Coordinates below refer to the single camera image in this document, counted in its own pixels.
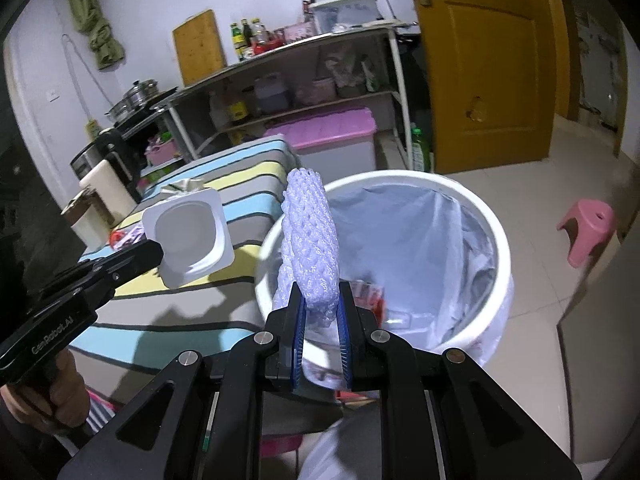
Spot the red snack wrapper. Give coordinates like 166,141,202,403
109,225,148,252

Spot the red and white wrapper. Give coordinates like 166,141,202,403
350,280,396,326

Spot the green plastic drink bottle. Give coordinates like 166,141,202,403
409,122,432,171

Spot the black air fryer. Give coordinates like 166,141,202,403
95,127,144,203

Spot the green spray bottle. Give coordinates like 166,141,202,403
361,57,381,92

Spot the white plastic yogurt cup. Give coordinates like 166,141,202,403
141,177,236,289

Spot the yellow label oil bottle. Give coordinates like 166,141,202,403
227,100,251,126

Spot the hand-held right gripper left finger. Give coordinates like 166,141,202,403
57,305,307,480

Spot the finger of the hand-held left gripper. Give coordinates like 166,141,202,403
40,239,165,306

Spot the pink plastic bag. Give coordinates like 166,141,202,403
295,77,336,106

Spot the steel cooking pot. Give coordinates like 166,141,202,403
105,79,161,123

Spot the pink basket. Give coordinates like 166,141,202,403
145,139,183,167

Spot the metal shelf rack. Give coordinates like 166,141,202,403
150,22,416,161

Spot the purple plastic jug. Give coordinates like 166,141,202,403
254,74,291,113

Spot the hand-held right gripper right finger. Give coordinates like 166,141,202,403
336,282,583,480

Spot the pink plastic stool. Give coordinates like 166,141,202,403
556,199,618,268

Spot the yellow wooden door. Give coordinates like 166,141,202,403
401,0,571,173

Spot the pink lidded storage box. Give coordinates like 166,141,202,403
262,107,378,173

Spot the striped tablecloth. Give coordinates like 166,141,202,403
67,137,296,376

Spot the wooden cutting board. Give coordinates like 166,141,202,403
172,9,228,87

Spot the white foam fruit net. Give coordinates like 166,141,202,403
272,167,341,331

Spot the cream rounded appliance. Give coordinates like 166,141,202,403
80,159,138,222

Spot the silver rice cooker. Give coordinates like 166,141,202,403
70,142,101,178

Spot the brown and white box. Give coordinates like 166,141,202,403
61,190,112,252

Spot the white round trash bin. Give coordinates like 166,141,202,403
254,170,516,436

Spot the clear plastic storage box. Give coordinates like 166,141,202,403
310,0,381,36

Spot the translucent bin liner bag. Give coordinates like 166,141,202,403
300,185,516,367

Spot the green hanging cloth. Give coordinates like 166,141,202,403
67,0,126,71

